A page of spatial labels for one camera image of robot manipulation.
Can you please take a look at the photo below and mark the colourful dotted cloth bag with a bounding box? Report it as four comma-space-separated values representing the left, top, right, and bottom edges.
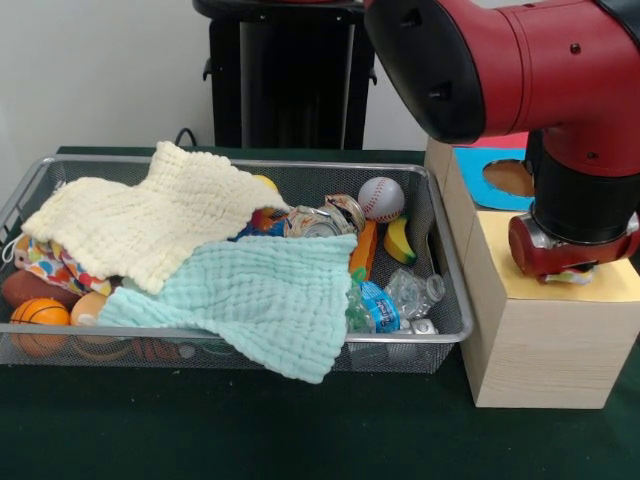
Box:
12, 234, 114, 296
543, 265, 600, 286

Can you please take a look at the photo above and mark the mint waffle cloth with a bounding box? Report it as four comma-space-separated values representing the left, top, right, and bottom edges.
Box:
97, 234, 360, 385

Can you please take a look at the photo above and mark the crushed silver can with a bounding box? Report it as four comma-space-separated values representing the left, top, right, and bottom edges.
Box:
284, 205, 351, 240

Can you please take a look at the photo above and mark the white baseball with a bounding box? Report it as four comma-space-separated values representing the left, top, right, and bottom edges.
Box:
357, 176, 406, 224

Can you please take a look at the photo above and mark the dark green table cloth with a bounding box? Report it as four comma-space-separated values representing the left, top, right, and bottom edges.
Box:
0, 144, 640, 480

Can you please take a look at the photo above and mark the wooden box with three holes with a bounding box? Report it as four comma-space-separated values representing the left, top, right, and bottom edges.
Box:
423, 132, 640, 410

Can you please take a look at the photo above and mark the crushed printed can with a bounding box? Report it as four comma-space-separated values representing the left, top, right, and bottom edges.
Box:
324, 193, 367, 234

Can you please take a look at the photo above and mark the clear crushed bottle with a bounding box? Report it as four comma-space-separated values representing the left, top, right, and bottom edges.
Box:
383, 268, 447, 321

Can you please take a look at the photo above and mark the orange toy carrot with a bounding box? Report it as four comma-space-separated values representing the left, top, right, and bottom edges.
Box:
348, 219, 379, 281

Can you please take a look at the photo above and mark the small brown football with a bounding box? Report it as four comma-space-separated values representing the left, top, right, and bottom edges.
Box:
0, 269, 81, 311

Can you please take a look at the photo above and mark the peach foam ball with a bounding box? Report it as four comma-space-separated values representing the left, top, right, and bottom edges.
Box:
68, 288, 117, 346

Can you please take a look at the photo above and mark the crushed bottle with blue label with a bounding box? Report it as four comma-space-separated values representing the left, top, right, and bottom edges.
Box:
347, 278, 404, 334

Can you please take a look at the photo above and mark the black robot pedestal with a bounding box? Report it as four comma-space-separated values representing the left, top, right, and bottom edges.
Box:
192, 0, 379, 150

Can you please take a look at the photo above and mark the yellow foam banana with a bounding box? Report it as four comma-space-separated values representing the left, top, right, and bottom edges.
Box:
382, 215, 417, 265

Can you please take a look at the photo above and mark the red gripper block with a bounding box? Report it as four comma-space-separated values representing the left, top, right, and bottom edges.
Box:
508, 214, 640, 284

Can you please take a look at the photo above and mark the shallow wire mesh bin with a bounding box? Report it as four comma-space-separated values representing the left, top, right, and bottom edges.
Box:
0, 153, 475, 374

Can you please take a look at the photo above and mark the cream waffle cloth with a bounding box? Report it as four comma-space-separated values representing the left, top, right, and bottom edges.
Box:
20, 141, 291, 295

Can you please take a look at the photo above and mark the small orange basketball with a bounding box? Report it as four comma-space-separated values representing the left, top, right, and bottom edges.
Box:
8, 297, 71, 357

